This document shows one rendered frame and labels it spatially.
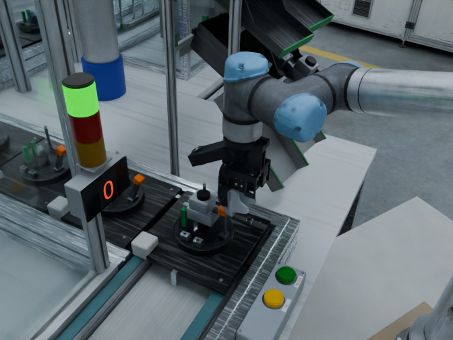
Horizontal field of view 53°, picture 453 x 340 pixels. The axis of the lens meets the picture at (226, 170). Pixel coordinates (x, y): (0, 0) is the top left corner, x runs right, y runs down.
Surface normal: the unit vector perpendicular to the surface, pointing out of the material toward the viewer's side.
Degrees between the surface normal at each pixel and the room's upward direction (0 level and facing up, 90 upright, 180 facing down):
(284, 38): 25
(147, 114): 0
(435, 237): 0
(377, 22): 90
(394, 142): 0
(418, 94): 67
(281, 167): 45
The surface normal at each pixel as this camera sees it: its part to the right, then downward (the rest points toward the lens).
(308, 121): 0.68, 0.46
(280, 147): 0.58, -0.29
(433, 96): -0.76, -0.03
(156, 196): 0.03, -0.80
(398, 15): -0.60, 0.47
